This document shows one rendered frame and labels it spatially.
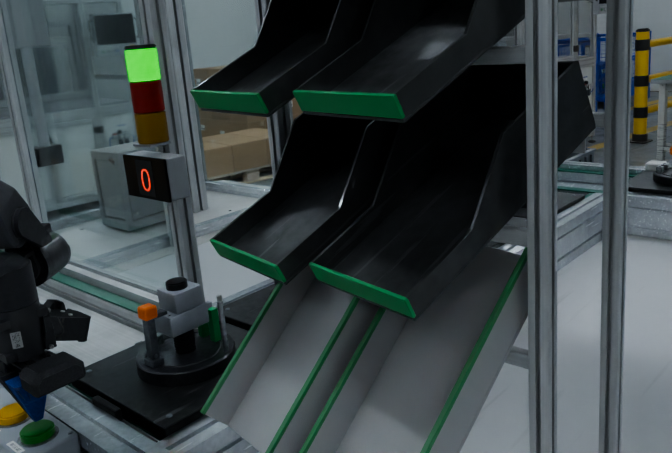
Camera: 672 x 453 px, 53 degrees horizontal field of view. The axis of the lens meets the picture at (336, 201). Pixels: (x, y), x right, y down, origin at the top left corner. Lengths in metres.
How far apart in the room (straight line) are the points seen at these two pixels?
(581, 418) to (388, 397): 0.42
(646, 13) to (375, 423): 11.59
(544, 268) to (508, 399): 0.50
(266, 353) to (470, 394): 0.28
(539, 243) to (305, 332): 0.30
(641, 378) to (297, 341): 0.59
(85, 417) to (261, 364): 0.27
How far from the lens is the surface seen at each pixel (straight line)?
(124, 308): 1.35
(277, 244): 0.71
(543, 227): 0.61
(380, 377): 0.72
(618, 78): 0.74
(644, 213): 1.82
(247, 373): 0.81
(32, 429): 0.96
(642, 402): 1.12
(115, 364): 1.07
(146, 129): 1.14
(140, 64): 1.13
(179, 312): 0.97
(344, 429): 0.72
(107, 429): 0.94
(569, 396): 1.11
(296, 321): 0.81
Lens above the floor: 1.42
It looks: 14 degrees down
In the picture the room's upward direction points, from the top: 5 degrees counter-clockwise
